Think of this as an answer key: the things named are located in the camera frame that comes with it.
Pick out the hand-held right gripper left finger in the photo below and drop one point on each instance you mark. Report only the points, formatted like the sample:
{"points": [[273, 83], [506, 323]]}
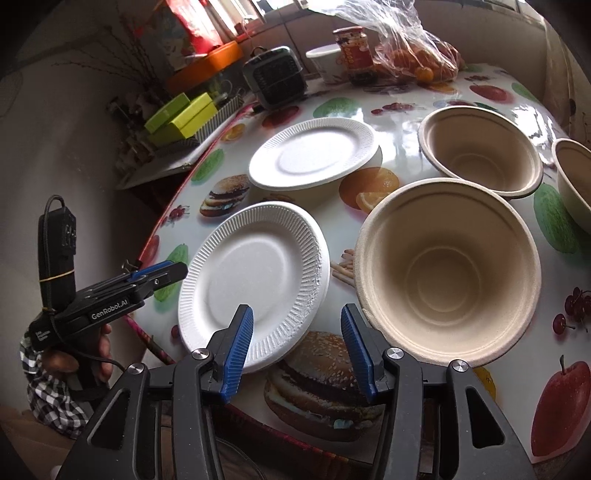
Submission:
{"points": [[236, 355]]}

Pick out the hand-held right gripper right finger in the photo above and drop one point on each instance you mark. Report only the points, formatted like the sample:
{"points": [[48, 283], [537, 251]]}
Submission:
{"points": [[359, 357]]}

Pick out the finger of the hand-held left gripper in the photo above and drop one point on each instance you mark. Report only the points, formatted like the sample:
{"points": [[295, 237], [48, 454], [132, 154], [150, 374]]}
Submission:
{"points": [[168, 277], [147, 273]]}

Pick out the white foam plate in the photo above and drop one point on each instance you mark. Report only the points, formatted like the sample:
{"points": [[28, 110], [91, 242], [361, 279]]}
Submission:
{"points": [[309, 152], [249, 277]]}

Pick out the beige paper bowl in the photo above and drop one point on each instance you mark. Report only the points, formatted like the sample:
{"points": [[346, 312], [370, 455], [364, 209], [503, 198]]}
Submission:
{"points": [[575, 180], [443, 277], [480, 152]]}

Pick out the person's left forearm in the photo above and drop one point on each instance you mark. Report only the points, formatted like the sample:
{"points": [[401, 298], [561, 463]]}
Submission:
{"points": [[51, 397]]}

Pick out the person's left hand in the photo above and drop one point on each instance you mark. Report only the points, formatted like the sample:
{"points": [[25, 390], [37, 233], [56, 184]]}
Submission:
{"points": [[105, 350]]}

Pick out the green boxes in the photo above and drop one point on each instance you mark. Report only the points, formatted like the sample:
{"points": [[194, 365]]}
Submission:
{"points": [[221, 115]]}

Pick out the dry branch bouquet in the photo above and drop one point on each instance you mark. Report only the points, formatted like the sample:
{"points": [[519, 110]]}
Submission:
{"points": [[134, 60]]}

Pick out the orange plastic container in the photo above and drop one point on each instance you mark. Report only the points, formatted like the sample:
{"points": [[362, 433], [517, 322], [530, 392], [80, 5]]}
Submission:
{"points": [[217, 60]]}

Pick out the small grey heater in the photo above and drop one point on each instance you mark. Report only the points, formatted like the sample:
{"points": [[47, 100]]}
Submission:
{"points": [[277, 78]]}

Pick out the food printed tablecloth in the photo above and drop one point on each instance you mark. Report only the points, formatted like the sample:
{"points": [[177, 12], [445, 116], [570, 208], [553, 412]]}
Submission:
{"points": [[401, 124]]}

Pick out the red bag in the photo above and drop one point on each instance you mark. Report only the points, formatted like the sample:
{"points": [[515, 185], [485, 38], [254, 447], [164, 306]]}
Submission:
{"points": [[194, 23]]}

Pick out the white ceramic bowl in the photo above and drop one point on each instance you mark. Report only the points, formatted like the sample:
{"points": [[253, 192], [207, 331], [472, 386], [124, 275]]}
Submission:
{"points": [[325, 62]]}

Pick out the red jar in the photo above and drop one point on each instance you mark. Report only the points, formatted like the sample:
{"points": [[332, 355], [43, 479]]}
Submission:
{"points": [[353, 55]]}

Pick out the plastic bag of oranges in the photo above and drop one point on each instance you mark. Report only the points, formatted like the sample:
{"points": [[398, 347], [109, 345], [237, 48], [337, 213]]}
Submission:
{"points": [[415, 55]]}

